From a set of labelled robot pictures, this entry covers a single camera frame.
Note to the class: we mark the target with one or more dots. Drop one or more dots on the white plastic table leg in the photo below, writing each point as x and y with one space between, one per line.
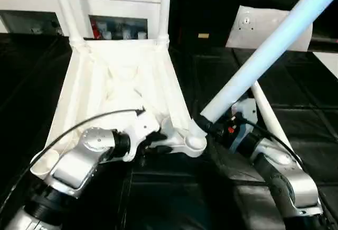
64 8
164 10
269 113
264 50

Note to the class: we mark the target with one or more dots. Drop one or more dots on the white plastic table top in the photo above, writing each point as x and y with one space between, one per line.
92 82

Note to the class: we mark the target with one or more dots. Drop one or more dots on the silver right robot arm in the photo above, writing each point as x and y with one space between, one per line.
290 182

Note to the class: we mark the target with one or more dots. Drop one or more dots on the small tan label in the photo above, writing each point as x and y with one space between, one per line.
203 35

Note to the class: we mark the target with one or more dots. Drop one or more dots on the black cabinet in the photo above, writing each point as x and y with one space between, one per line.
190 8

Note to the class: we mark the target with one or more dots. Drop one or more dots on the black table mat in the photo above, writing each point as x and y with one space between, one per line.
39 82

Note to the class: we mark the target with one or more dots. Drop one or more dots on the white flat board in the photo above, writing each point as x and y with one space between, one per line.
328 62

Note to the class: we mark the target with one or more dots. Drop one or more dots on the white cabinet with glass doors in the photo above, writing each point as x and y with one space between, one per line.
26 1

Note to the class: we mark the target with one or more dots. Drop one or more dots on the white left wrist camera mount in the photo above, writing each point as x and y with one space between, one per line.
140 132

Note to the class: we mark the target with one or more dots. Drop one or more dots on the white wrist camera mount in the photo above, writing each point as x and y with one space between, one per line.
140 132
247 119

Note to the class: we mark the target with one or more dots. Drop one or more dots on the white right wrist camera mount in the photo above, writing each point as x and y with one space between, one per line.
247 119

